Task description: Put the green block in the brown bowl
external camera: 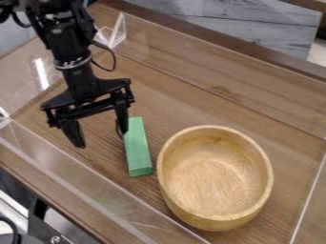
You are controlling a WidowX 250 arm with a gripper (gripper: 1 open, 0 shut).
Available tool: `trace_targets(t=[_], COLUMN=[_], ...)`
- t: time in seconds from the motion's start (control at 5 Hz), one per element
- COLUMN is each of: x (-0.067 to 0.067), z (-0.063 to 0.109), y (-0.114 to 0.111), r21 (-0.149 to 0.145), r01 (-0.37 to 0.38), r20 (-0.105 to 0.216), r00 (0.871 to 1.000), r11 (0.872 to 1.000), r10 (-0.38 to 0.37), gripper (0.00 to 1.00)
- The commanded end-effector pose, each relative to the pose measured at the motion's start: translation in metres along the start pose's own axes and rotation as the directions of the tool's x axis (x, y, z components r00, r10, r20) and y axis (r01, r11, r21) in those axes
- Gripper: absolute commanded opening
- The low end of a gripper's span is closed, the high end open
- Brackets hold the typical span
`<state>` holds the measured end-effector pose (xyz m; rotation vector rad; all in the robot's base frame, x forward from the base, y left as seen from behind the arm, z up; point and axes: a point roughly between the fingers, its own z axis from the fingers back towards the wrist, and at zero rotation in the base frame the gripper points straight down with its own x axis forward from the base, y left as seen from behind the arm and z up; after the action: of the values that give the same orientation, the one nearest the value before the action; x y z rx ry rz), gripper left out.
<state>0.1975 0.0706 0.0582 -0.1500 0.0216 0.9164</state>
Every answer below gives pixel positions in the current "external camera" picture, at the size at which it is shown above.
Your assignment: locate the black table leg bracket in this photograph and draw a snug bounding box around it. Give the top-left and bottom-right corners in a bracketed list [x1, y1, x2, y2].
[27, 198, 74, 244]

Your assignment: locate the clear acrylic corner bracket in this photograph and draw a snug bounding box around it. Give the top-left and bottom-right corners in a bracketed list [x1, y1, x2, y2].
[95, 13, 126, 49]

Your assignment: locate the light wooden oval bowl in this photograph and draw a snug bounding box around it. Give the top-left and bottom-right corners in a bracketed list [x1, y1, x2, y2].
[157, 125, 274, 232]

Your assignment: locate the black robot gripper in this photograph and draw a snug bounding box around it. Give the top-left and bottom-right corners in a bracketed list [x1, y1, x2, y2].
[41, 60, 134, 149]

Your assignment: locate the green rectangular block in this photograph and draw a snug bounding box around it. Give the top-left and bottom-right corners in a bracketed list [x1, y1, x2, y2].
[123, 116, 153, 177]

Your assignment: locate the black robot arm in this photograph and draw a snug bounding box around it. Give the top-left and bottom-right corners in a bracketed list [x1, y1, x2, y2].
[0, 0, 134, 148]

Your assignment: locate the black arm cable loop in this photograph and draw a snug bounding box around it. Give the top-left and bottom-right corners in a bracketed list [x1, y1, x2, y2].
[90, 40, 118, 72]

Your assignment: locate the black cable under table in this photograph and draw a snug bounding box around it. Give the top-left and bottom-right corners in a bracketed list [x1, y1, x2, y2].
[0, 215, 23, 244]

